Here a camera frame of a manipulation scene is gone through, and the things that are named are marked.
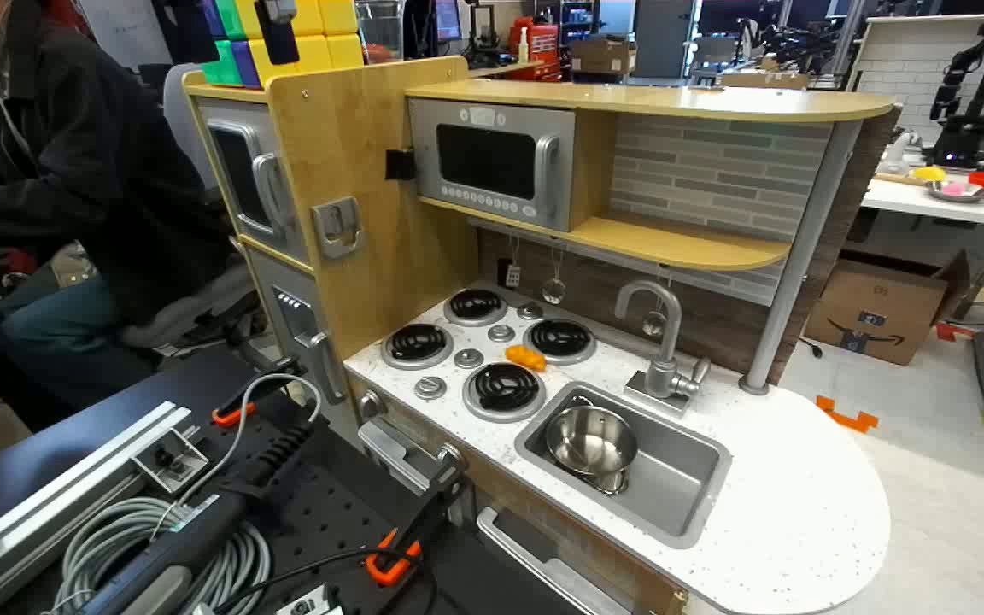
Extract blue toy block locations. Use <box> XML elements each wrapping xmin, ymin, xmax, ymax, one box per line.
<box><xmin>228</xmin><ymin>40</ymin><xmax>267</xmax><ymax>92</ymax></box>

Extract small black clip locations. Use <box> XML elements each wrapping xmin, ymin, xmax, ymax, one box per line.
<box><xmin>383</xmin><ymin>148</ymin><xmax>421</xmax><ymax>184</ymax></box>

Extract coiled grey cable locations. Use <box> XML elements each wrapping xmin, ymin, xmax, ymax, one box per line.
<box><xmin>44</xmin><ymin>491</ymin><xmax>277</xmax><ymax>615</ymax></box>

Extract red background container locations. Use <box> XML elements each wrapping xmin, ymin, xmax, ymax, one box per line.
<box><xmin>508</xmin><ymin>15</ymin><xmax>563</xmax><ymax>83</ymax></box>

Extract hanging toy utensil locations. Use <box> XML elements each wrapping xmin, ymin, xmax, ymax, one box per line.
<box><xmin>539</xmin><ymin>237</ymin><xmax>572</xmax><ymax>307</ymax></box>
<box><xmin>499</xmin><ymin>231</ymin><xmax>523</xmax><ymax>291</ymax></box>

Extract small orange clamp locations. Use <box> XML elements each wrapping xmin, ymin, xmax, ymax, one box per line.
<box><xmin>208</xmin><ymin>396</ymin><xmax>261</xmax><ymax>434</ymax></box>

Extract white board panel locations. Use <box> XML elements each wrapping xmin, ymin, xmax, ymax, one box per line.
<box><xmin>851</xmin><ymin>11</ymin><xmax>984</xmax><ymax>148</ymax></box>

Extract orange clamp with black bar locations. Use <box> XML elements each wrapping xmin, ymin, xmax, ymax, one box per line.
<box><xmin>358</xmin><ymin>523</ymin><xmax>429</xmax><ymax>592</ymax></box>

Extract silver support pole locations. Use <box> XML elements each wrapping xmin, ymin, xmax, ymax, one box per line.
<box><xmin>737</xmin><ymin>115</ymin><xmax>866</xmax><ymax>400</ymax></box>

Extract stainless steel pot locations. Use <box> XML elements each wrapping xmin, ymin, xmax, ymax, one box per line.
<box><xmin>539</xmin><ymin>400</ymin><xmax>643</xmax><ymax>494</ymax></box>

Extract aluminium profile rail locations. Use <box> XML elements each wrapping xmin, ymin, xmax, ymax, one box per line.
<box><xmin>0</xmin><ymin>396</ymin><xmax>199</xmax><ymax>615</ymax></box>

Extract black robot stand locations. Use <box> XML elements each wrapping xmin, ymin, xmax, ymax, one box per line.
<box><xmin>928</xmin><ymin>15</ymin><xmax>984</xmax><ymax>169</ymax></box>

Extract grey oven door with window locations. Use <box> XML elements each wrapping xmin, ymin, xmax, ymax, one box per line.
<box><xmin>193</xmin><ymin>100</ymin><xmax>314</xmax><ymax>267</ymax></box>

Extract brown cardboard box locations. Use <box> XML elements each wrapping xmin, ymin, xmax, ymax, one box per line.
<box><xmin>801</xmin><ymin>248</ymin><xmax>975</xmax><ymax>369</ymax></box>

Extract green toy block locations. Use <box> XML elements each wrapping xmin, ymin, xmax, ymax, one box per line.
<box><xmin>199</xmin><ymin>39</ymin><xmax>248</xmax><ymax>89</ymax></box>

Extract thin white cable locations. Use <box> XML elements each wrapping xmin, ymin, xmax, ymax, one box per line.
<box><xmin>188</xmin><ymin>369</ymin><xmax>327</xmax><ymax>491</ymax></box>

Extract long silver drawer handle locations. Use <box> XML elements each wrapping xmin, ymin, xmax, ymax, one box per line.
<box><xmin>472</xmin><ymin>505</ymin><xmax>634</xmax><ymax>615</ymax></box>

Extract person in dark jacket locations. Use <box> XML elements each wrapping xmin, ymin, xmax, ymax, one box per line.
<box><xmin>0</xmin><ymin>0</ymin><xmax>239</xmax><ymax>429</ymax></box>

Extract pink bowl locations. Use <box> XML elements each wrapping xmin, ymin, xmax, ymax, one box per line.
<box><xmin>930</xmin><ymin>174</ymin><xmax>984</xmax><ymax>205</ymax></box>

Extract white desk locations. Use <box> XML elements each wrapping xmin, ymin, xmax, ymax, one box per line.
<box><xmin>859</xmin><ymin>166</ymin><xmax>984</xmax><ymax>231</ymax></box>

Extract black cylindrical tool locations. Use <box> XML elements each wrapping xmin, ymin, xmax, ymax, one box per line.
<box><xmin>80</xmin><ymin>387</ymin><xmax>327</xmax><ymax>615</ymax></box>

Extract metal latch plate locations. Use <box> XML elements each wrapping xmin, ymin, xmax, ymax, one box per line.
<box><xmin>313</xmin><ymin>195</ymin><xmax>365</xmax><ymax>263</ymax></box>

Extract yellow toy blocks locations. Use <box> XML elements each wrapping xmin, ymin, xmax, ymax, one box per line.
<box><xmin>251</xmin><ymin>0</ymin><xmax>370</xmax><ymax>83</ymax></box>

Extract grey toy sink basin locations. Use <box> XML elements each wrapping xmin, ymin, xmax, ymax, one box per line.
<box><xmin>514</xmin><ymin>380</ymin><xmax>735</xmax><ymax>554</ymax></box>

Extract grey door with vertical handle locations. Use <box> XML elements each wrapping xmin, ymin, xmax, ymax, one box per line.
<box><xmin>243</xmin><ymin>242</ymin><xmax>348</xmax><ymax>414</ymax></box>

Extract small orange object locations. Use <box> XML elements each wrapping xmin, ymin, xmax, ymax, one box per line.
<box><xmin>504</xmin><ymin>343</ymin><xmax>549</xmax><ymax>376</ymax></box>

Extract silver toy microwave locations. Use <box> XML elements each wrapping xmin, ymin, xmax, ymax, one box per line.
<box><xmin>404</xmin><ymin>100</ymin><xmax>577</xmax><ymax>231</ymax></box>

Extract silver toy faucet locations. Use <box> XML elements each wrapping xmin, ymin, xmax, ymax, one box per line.
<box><xmin>613</xmin><ymin>275</ymin><xmax>716</xmax><ymax>414</ymax></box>

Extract black coil stove burner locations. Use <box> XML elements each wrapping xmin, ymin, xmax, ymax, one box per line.
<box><xmin>381</xmin><ymin>321</ymin><xmax>460</xmax><ymax>371</ymax></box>
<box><xmin>460</xmin><ymin>359</ymin><xmax>549</xmax><ymax>425</ymax></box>
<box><xmin>523</xmin><ymin>315</ymin><xmax>601</xmax><ymax>369</ymax></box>
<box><xmin>442</xmin><ymin>282</ymin><xmax>514</xmax><ymax>330</ymax></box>

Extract light grey chair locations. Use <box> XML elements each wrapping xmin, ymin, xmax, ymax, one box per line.
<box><xmin>114</xmin><ymin>62</ymin><xmax>265</xmax><ymax>354</ymax></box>

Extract orange plastic floor piece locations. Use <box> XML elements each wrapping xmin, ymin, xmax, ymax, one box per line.
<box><xmin>813</xmin><ymin>392</ymin><xmax>883</xmax><ymax>436</ymax></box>

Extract silver bolted oven handle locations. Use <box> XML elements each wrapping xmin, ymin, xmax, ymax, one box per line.
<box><xmin>354</xmin><ymin>388</ymin><xmax>467</xmax><ymax>494</ymax></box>

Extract metal corner bracket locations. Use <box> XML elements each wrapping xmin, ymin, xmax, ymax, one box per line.
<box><xmin>129</xmin><ymin>427</ymin><xmax>211</xmax><ymax>499</ymax></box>

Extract distant cardboard box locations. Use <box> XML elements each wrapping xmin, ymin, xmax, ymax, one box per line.
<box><xmin>569</xmin><ymin>34</ymin><xmax>635</xmax><ymax>83</ymax></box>

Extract wooden toy kitchen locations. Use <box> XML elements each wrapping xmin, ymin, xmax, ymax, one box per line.
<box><xmin>178</xmin><ymin>50</ymin><xmax>906</xmax><ymax>615</ymax></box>

